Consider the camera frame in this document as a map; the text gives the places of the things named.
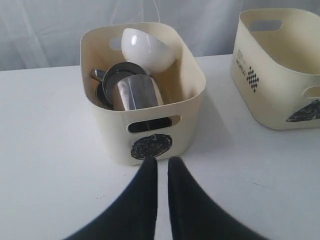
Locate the white ceramic bowl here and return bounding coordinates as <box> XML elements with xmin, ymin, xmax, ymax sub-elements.
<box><xmin>121</xmin><ymin>28</ymin><xmax>177</xmax><ymax>75</ymax></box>

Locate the cream bin with triangle mark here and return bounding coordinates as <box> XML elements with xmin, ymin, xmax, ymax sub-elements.
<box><xmin>230</xmin><ymin>8</ymin><xmax>320</xmax><ymax>130</ymax></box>

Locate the stainless steel bowl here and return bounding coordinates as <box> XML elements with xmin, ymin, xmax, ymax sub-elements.
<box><xmin>90</xmin><ymin>61</ymin><xmax>147</xmax><ymax>108</ymax></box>

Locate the steel mug with handle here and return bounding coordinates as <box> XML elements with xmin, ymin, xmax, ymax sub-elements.
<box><xmin>112</xmin><ymin>74</ymin><xmax>164</xmax><ymax>111</ymax></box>

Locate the cream bin with circle mark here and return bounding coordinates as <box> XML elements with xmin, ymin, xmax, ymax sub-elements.
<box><xmin>80</xmin><ymin>22</ymin><xmax>206</xmax><ymax>166</ymax></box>

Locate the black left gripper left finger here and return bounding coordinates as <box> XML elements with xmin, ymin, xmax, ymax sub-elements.
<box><xmin>67</xmin><ymin>157</ymin><xmax>158</xmax><ymax>240</ymax></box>

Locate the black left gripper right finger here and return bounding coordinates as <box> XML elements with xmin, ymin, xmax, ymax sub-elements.
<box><xmin>167</xmin><ymin>156</ymin><xmax>265</xmax><ymax>240</ymax></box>

